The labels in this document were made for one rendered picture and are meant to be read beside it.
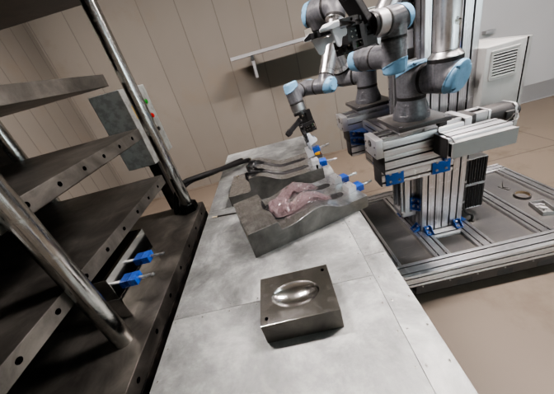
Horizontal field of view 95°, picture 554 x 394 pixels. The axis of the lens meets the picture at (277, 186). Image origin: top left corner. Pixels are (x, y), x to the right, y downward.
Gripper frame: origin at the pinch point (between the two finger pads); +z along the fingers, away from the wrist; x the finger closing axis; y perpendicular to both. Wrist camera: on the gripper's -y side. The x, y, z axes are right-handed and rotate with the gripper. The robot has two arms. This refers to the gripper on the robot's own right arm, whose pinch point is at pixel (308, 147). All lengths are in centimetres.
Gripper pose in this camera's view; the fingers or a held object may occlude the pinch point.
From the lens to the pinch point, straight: 143.0
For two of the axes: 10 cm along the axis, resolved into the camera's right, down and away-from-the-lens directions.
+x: -0.2, -3.3, 9.4
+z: 3.8, 8.7, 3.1
